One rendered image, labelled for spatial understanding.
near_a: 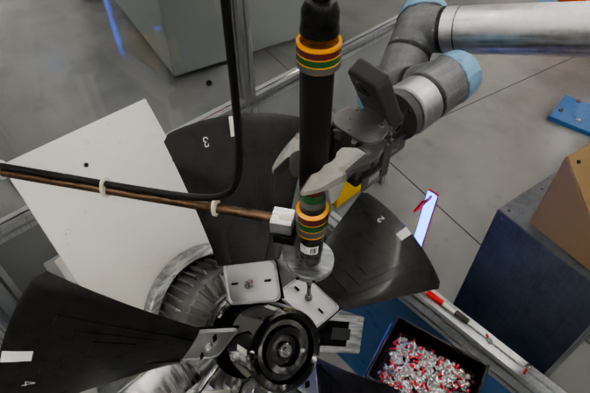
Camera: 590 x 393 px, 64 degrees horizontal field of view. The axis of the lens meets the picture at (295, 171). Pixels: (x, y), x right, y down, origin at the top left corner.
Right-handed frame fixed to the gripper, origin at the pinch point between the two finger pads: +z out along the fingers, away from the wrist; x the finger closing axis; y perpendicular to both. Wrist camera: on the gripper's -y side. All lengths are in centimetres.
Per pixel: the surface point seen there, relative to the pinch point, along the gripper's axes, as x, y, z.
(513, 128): 44, 150, -228
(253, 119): 18.6, 8.1, -8.5
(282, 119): 15.7, 8.3, -12.0
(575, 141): 12, 150, -244
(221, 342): 2.2, 28.7, 12.4
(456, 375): -22, 66, -28
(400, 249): -3.6, 34.2, -23.8
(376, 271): -3.9, 33.0, -16.1
